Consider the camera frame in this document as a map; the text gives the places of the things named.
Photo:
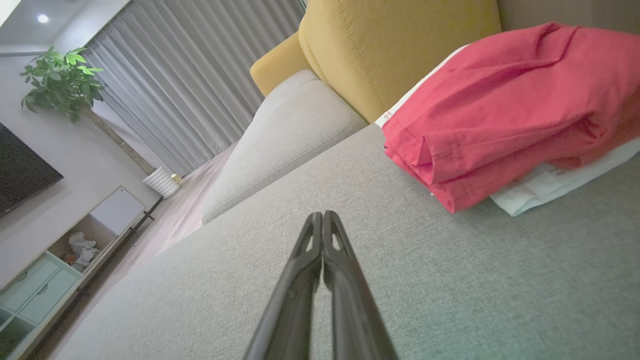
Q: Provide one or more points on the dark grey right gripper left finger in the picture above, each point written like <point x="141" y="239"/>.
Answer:
<point x="290" y="310"/>

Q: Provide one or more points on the small gold object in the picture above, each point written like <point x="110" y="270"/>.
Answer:
<point x="176" y="179"/>

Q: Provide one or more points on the red white basketball jersey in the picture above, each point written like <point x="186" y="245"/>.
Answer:
<point x="510" y="110"/>

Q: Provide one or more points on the grey pleated curtain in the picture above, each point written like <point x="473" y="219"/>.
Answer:
<point x="190" y="75"/>

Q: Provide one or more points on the green leafy indoor tree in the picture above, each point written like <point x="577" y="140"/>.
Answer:
<point x="62" y="82"/>

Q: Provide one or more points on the round ceiling spotlight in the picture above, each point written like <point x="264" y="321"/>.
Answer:
<point x="43" y="18"/>

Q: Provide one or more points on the small yellow sofa back cushion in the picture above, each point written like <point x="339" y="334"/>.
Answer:
<point x="277" y="70"/>

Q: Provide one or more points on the white ribbed plant pot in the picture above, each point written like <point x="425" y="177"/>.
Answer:
<point x="161" y="182"/>

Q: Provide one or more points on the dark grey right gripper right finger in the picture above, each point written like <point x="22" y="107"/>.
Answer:
<point x="355" y="310"/>

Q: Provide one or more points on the large yellow sofa back cushion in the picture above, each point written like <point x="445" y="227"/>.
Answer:
<point x="390" y="50"/>

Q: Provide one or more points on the large grey sofa chaise cushion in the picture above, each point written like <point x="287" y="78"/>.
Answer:
<point x="450" y="290"/>

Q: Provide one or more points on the white crumpled item in cabinet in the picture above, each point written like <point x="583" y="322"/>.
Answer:
<point x="84" y="250"/>

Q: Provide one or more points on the sofa back panel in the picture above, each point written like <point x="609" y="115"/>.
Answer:
<point x="570" y="12"/>

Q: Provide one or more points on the white mint tv cabinet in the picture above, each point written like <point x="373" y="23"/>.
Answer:
<point x="45" y="290"/>

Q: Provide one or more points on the black flat television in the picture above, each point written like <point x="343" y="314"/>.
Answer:
<point x="22" y="170"/>

